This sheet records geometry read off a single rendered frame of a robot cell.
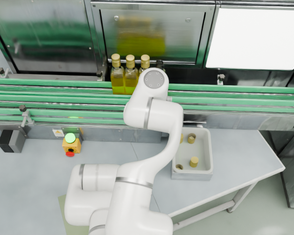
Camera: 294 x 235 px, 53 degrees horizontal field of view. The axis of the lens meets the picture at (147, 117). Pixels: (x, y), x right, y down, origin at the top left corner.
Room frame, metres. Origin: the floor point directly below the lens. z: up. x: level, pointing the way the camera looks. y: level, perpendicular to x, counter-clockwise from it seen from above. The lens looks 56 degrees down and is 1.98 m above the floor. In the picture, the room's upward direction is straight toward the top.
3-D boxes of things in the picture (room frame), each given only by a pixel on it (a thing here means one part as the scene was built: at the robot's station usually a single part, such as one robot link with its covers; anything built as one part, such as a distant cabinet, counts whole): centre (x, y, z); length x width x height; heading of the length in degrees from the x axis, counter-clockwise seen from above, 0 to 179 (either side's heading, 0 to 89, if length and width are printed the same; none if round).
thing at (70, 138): (0.67, 0.35, 0.84); 0.05 x 0.05 x 0.03
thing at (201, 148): (0.61, -0.20, 0.80); 0.22 x 0.17 x 0.09; 178
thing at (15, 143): (0.67, 0.63, 0.79); 0.08 x 0.08 x 0.08; 88
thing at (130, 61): (0.84, 0.07, 1.14); 0.04 x 0.04 x 0.04
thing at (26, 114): (0.69, 0.52, 0.94); 0.07 x 0.04 x 0.13; 178
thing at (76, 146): (0.66, 0.35, 0.79); 0.07 x 0.07 x 0.07; 88
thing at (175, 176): (0.64, -0.20, 0.79); 0.27 x 0.17 x 0.08; 178
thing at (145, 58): (0.84, 0.01, 1.14); 0.04 x 0.04 x 0.04
